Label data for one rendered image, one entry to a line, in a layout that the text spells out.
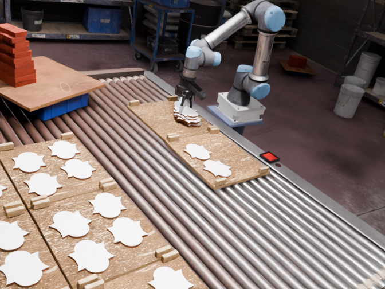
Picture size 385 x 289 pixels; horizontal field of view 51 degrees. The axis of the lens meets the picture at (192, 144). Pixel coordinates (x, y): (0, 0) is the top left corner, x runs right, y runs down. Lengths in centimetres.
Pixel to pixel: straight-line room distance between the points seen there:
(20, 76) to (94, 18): 422
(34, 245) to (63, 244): 9
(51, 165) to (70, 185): 16
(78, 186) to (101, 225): 24
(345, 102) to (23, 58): 425
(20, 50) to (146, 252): 120
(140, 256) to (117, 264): 8
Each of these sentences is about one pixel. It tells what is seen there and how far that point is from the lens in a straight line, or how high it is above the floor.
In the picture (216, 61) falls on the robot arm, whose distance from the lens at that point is 217.
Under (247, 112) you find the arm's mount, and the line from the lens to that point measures 253.
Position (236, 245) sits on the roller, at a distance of 155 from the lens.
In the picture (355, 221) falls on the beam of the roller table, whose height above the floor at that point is 91.
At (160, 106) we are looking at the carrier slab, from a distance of 238.
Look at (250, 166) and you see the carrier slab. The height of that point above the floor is 94.
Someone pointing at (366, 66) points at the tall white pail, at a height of 45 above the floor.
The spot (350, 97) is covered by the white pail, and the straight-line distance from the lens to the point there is 553.
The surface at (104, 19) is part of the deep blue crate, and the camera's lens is 638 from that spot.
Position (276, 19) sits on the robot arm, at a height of 154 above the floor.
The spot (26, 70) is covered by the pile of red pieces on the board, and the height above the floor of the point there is 112.
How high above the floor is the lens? 194
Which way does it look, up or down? 29 degrees down
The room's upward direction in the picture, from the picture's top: 12 degrees clockwise
